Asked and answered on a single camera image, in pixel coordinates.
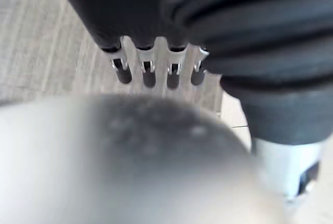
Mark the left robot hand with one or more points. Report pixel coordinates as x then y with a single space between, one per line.
208 13

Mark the silver robot body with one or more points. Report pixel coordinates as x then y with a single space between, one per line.
130 169

